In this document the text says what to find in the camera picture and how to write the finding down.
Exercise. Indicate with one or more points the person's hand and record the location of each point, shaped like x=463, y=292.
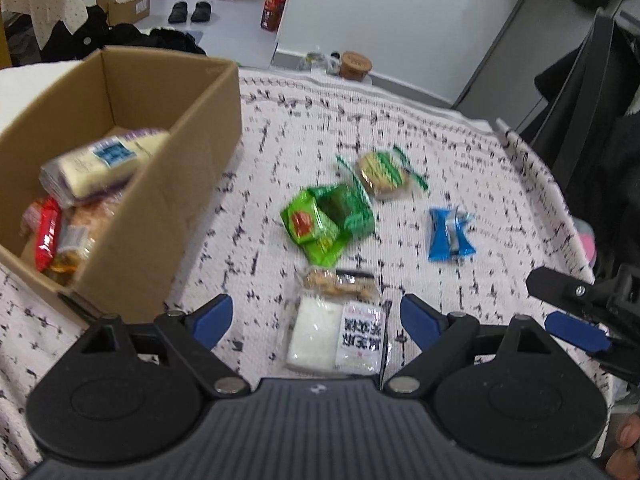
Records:
x=624, y=463

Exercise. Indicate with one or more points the black shoe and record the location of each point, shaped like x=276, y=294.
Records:
x=179, y=13
x=202, y=12

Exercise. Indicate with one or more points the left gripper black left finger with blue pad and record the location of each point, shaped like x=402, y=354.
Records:
x=173, y=354

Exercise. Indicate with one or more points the clear white cracker pack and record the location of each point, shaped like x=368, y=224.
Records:
x=338, y=325

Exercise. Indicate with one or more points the blue white snack packet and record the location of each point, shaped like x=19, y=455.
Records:
x=448, y=239

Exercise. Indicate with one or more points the red candy bar wrapper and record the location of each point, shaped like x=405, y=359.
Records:
x=48, y=233

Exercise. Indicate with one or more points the right black shoe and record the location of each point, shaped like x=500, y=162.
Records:
x=202, y=12

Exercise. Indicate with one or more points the orange biscuit pack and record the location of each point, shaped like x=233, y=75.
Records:
x=82, y=228

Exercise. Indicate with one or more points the clear plastic bag on floor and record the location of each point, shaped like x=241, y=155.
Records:
x=317, y=62

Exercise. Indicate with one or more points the dark green snack packet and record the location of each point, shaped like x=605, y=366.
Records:
x=346, y=207

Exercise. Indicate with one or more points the pink snack packet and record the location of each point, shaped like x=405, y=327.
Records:
x=30, y=220

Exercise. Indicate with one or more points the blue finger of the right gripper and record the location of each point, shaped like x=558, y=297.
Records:
x=578, y=333

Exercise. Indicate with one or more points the left black shoe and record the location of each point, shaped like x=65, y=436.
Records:
x=179, y=13

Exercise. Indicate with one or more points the red drink bottle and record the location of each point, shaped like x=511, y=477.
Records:
x=272, y=14

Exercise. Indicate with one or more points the light green snack packet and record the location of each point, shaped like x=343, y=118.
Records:
x=313, y=231

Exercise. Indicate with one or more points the brown lidded jar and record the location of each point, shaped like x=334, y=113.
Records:
x=354, y=66

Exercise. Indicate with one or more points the black chair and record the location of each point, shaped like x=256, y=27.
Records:
x=587, y=91

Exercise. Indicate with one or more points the brown cardboard box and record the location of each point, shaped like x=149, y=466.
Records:
x=114, y=91

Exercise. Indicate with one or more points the round cake green wrapper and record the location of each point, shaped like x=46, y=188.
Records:
x=384, y=174

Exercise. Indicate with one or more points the long white cake pack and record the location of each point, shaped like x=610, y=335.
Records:
x=83, y=175

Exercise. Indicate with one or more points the small cardboard box on floor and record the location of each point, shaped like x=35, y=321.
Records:
x=127, y=11

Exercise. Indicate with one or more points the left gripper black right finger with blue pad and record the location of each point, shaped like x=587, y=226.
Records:
x=461, y=355

